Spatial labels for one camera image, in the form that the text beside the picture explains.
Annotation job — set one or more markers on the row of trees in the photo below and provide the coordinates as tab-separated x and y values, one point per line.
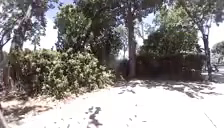
110	26

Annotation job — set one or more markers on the green leafy bush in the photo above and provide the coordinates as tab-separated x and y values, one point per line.
63	71

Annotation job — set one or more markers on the dark trimmed hedge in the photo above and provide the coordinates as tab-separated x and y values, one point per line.
166	66

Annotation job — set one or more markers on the pale paved ground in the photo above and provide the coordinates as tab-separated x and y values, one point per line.
146	106

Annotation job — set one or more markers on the bare dirt strip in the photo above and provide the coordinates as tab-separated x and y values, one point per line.
23	108

